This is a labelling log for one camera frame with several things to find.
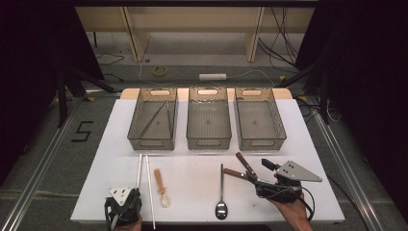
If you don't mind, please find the beige wooden shelf unit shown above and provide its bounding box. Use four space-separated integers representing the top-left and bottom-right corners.
75 6 316 64

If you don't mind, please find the clear spoon with tan handle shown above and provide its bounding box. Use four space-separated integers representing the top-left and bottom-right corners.
153 168 171 209

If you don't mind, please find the metal floor rail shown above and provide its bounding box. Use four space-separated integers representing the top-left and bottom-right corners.
312 105 386 231
0 95 85 231

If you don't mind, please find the metal spoon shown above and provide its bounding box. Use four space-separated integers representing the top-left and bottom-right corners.
215 163 229 221

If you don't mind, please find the person's right hand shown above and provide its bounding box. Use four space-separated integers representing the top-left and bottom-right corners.
268 192 314 231

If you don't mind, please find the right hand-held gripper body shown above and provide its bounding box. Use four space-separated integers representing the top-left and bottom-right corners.
255 160 323 204

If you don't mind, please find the right hand-held gripper cable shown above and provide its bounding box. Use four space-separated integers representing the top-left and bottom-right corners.
264 182 317 222

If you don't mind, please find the yellow tape roll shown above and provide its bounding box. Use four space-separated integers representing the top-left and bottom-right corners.
151 65 168 78

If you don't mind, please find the thin black cable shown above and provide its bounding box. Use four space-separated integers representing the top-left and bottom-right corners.
95 52 125 67
103 72 125 83

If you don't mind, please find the hand-held gripper cable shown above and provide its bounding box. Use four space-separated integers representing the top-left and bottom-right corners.
264 182 317 222
105 201 120 231

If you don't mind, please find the smoky clear plastic bin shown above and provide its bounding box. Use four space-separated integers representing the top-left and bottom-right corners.
126 87 179 152
186 86 233 151
234 87 288 152

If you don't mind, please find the fork with wooden handle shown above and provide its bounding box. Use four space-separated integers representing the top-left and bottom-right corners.
223 167 258 183
235 151 259 184

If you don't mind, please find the black curtain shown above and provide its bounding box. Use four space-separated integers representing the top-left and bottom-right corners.
0 0 105 187
294 0 408 213

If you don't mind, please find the black cable bundle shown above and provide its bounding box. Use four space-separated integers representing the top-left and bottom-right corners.
258 7 300 66

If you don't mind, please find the left hand-held gripper cable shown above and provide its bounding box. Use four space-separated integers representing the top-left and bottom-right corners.
105 201 120 231

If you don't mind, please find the black floor cable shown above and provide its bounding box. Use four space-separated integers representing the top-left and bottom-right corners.
326 174 370 231

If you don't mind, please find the black stand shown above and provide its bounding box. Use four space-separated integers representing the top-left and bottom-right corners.
275 61 332 125
56 66 118 128

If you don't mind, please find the person's left hand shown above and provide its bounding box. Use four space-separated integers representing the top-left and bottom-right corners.
115 215 143 231

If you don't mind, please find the metal chopstick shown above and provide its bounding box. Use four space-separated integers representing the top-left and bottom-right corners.
138 100 168 141

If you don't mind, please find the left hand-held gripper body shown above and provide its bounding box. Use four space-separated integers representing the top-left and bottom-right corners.
104 187 142 230

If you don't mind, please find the white power strip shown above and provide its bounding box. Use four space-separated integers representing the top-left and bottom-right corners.
198 73 228 82

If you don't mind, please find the black overhead beam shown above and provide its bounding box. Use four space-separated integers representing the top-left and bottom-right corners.
73 0 320 8

